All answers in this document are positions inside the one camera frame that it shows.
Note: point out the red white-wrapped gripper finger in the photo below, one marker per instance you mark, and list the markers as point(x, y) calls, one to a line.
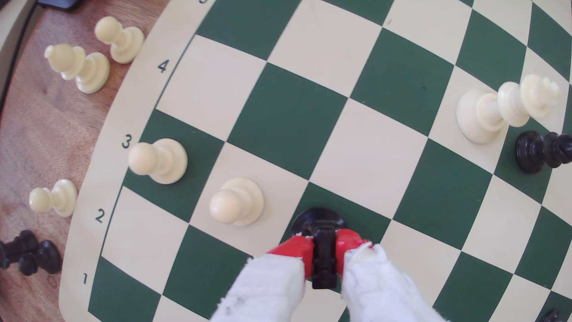
point(380, 290)
point(263, 290)

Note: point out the white chess pawn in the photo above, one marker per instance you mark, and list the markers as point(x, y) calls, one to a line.
point(237, 201)
point(62, 199)
point(125, 42)
point(165, 161)

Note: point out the green and cream chess mat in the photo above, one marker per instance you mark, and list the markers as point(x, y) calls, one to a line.
point(371, 147)

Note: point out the black chess pawn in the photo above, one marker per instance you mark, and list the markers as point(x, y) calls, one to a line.
point(552, 316)

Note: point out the tall black chess piece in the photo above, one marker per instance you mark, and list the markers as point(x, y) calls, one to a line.
point(534, 151)

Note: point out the white chess queen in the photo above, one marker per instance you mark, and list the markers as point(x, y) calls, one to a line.
point(487, 112)

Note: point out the white chess bishop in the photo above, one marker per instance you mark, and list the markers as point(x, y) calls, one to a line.
point(89, 71)

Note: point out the small black object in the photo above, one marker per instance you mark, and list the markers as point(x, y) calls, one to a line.
point(58, 3)

